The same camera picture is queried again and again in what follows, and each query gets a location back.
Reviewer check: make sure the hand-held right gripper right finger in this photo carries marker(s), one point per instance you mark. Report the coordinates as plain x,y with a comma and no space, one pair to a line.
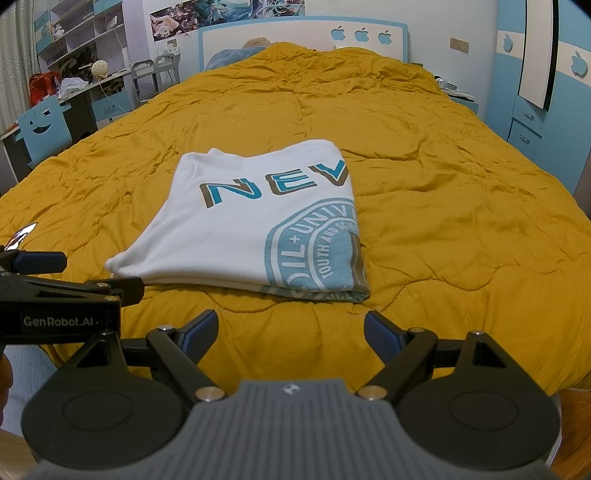
382,333

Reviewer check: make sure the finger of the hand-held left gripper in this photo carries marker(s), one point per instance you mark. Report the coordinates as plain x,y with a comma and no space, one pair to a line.
129,288
19,261

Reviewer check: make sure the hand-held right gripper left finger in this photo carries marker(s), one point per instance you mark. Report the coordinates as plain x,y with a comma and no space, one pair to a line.
203,333

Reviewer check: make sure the white printed t-shirt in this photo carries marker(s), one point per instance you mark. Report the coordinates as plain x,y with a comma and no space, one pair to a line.
231,230

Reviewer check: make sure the smartphone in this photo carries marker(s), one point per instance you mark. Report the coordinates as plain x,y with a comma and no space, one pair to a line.
19,236

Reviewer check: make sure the person's jeans leg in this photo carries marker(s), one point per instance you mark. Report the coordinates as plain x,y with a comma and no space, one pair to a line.
32,383

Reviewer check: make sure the blue chair with face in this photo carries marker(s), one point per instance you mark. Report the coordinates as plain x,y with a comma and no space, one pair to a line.
46,129

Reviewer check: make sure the mustard yellow blanket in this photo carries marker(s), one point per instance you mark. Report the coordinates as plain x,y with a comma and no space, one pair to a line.
438,207

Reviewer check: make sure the pale curtain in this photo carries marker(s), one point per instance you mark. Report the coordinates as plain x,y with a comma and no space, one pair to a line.
16,87

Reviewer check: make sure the red bag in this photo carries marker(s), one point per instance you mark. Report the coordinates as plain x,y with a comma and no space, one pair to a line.
44,87

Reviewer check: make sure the dark desk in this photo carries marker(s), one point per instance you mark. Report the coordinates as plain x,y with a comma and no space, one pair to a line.
92,101

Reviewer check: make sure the white cloth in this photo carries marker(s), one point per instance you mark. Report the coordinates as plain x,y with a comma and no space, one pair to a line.
73,84

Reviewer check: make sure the white round ball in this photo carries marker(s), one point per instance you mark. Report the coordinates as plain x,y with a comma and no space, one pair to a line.
99,70

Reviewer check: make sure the white metal rack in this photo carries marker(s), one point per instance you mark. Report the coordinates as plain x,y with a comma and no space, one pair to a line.
154,74

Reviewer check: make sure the white bookshelf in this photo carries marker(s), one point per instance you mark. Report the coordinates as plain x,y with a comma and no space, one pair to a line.
78,32

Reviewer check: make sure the white nightstand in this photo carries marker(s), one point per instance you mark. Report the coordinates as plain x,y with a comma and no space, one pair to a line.
461,99

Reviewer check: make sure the blue and white wardrobe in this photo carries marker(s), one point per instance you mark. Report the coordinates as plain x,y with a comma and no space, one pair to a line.
526,129

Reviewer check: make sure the blue pillow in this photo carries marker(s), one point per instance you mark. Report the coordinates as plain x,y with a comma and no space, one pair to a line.
226,57

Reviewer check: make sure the white and blue headboard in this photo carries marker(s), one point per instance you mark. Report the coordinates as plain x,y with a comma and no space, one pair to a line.
300,32

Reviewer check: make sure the white framed board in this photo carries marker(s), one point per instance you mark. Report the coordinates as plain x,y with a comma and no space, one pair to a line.
538,50

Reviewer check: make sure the white wall socket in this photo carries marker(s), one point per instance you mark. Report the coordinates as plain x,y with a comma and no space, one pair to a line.
173,46

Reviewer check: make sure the wall poster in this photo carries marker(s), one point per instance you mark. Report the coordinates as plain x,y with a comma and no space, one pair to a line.
221,11

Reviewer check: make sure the beige wall socket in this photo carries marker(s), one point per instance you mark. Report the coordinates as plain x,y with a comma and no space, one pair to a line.
459,45

